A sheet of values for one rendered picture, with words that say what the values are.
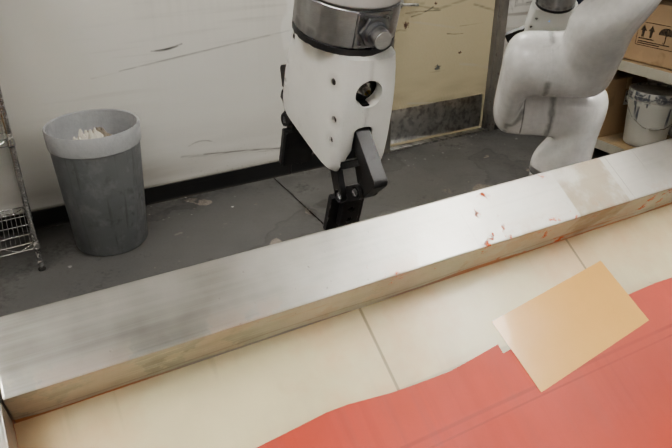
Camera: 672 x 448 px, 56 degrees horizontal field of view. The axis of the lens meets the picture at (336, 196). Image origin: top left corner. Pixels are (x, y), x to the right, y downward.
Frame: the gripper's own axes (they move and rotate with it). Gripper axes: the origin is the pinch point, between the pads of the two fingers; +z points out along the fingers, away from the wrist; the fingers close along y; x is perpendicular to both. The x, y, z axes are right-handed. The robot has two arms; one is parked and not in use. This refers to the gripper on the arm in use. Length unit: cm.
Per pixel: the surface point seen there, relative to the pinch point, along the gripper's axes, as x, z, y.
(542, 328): -3.5, -6.2, -22.8
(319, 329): 9.9, -7.3, -18.5
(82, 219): 2, 197, 210
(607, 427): -3.9, -4.5, -29.0
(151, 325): 18.9, -11.1, -17.7
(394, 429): 8.3, -5.7, -24.6
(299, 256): 10.7, -11.5, -16.4
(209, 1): -87, 122, 281
